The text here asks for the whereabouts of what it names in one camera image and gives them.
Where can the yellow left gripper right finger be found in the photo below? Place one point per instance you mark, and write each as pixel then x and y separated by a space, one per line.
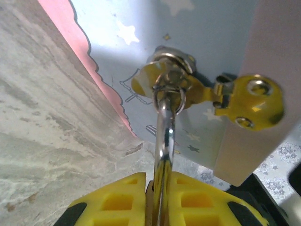
pixel 202 202

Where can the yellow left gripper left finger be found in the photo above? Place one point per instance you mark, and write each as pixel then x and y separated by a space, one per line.
pixel 110 202

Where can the gold metal hasp latch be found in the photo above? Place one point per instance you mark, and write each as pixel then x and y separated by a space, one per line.
pixel 256 101

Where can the light blue star-print box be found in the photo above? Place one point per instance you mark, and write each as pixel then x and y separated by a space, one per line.
pixel 211 35

